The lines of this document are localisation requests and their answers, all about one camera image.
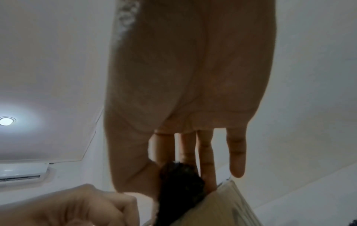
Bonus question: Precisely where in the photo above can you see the person's left hand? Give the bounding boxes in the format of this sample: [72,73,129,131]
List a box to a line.
[0,183,140,226]

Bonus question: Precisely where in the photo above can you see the paper box with white lid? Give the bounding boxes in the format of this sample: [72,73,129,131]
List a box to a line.
[142,179,263,226]

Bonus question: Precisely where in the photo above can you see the round ceiling light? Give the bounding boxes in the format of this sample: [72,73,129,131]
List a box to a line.
[0,116,17,127]

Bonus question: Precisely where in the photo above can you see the black bubble wrap piece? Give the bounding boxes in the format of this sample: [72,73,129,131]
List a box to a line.
[152,162,207,226]

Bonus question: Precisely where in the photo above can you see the white air conditioner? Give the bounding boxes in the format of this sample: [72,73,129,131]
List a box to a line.
[0,162,51,184]

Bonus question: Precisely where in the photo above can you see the person's right hand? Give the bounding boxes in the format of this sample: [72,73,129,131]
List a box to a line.
[104,0,277,199]

